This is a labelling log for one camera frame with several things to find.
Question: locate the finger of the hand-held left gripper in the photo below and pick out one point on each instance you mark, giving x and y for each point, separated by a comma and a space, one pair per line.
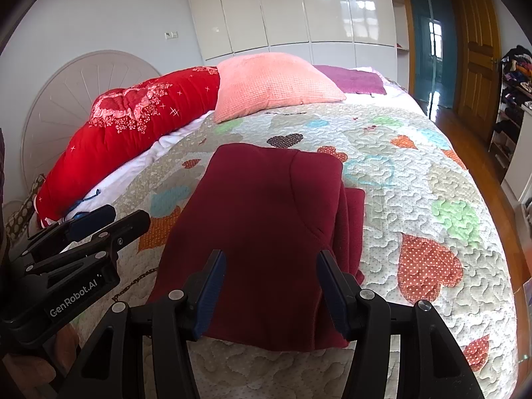
124, 226
89, 218

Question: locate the white glossy wardrobe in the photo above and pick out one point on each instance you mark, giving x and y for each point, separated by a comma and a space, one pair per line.
291, 8

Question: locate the red floral quilt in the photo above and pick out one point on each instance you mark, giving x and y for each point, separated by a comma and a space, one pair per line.
124, 133

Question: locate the shoe rack with shoes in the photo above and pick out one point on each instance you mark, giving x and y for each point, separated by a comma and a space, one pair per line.
511, 91

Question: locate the person's left hand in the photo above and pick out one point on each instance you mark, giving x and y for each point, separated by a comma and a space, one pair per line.
37, 372

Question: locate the wooden door frame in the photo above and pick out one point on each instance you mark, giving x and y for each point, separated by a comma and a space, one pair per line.
403, 29

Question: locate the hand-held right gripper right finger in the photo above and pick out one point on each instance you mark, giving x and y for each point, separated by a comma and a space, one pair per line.
332, 291

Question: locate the round white headboard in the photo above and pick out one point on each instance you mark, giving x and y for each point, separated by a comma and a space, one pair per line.
62, 91

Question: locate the maroon sweater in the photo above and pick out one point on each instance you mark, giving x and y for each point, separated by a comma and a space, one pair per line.
266, 216

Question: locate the teal glass door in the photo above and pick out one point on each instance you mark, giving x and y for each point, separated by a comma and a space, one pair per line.
426, 70

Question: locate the polka-dot cushion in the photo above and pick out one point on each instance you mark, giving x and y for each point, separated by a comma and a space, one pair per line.
23, 216

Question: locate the white cabinet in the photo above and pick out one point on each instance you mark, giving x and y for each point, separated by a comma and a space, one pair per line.
523, 153

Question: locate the heart-patterned quilted bedspread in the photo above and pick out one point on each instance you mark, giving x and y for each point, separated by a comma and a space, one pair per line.
415, 174

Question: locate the white wall switch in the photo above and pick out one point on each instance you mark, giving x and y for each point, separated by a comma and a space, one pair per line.
171, 34

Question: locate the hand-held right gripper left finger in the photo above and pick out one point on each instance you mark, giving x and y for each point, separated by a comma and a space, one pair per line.
212, 286

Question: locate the pink pillow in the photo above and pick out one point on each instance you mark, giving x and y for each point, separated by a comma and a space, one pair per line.
270, 83

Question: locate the purple pillow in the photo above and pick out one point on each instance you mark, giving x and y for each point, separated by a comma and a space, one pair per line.
353, 79

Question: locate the wooden door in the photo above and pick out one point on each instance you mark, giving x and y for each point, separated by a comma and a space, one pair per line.
478, 50

